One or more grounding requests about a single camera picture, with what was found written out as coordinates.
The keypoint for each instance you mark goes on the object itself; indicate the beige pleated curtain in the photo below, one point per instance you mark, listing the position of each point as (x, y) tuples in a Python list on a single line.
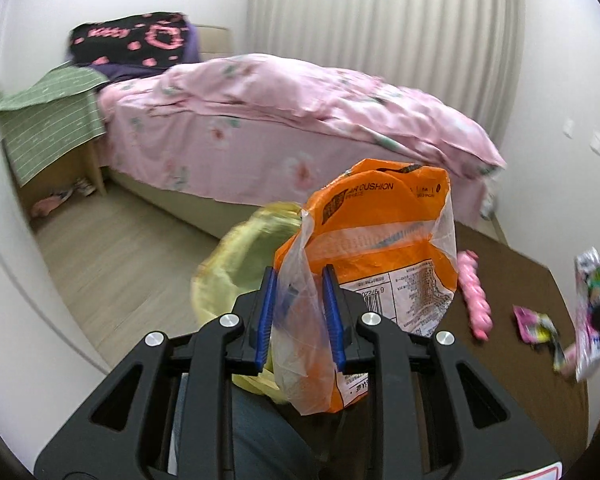
[(380, 35)]

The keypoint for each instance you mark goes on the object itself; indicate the wooden nightstand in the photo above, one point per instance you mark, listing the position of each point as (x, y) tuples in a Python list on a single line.
[(80, 160)]

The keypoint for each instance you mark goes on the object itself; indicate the person's jeans leg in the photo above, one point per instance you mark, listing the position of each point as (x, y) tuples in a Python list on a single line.
[(265, 440)]

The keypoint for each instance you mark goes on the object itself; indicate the orange plastic package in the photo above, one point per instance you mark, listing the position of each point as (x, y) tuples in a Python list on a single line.
[(380, 240)]

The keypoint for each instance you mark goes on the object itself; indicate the clear crumpled plastic bag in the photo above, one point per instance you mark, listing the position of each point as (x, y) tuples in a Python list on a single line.
[(489, 205)]

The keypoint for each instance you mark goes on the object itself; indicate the pink yellow candy wrapper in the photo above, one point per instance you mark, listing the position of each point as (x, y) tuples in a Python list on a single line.
[(530, 322)]

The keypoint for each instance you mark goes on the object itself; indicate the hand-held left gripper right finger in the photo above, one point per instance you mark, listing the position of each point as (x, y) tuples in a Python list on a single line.
[(334, 330)]

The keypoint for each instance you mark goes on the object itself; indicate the white sneaker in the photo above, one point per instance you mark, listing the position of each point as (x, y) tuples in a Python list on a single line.
[(84, 186)]

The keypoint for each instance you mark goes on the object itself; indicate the pink floral duvet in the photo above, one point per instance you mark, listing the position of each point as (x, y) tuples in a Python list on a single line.
[(305, 90)]

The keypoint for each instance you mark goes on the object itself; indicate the white wall switch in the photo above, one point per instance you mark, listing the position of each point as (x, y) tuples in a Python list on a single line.
[(597, 141), (568, 128)]

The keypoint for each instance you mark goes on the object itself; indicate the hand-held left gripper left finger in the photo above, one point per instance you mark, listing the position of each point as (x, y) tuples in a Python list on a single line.
[(264, 330)]

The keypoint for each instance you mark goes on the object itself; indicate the yellow plastic bag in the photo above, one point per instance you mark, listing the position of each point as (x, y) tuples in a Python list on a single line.
[(240, 260)]

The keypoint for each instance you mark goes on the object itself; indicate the black pink patterned pillow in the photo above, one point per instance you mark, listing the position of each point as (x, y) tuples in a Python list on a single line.
[(110, 45)]

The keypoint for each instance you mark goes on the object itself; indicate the bed with pink sheet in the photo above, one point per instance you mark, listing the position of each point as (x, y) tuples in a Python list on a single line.
[(205, 160)]

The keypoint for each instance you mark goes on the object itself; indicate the pink bumpy wrapper strip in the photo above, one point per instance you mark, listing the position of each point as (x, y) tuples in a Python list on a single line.
[(472, 295)]

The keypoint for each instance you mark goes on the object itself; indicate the white pink snack packet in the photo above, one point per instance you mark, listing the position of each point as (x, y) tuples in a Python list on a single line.
[(587, 285)]

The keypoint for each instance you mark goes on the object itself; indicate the green checked cloth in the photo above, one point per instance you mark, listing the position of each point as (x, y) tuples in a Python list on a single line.
[(45, 120)]

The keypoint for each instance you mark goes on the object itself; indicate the pink green candy wrapper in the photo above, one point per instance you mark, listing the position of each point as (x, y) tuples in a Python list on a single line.
[(565, 357)]

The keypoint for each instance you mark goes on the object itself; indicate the pink slipper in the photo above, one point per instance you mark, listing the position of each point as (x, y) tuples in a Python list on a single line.
[(50, 205)]

